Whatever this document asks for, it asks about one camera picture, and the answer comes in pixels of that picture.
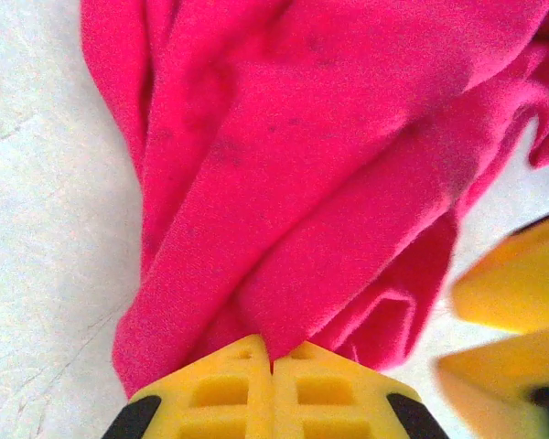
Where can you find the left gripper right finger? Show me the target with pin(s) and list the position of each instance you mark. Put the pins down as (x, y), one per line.
(329, 393)

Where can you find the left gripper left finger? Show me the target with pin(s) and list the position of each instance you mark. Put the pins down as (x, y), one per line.
(219, 393)

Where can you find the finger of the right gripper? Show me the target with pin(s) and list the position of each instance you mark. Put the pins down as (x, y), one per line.
(517, 283)
(489, 393)

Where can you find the red t-shirt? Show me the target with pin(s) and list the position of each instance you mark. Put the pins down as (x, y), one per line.
(302, 160)

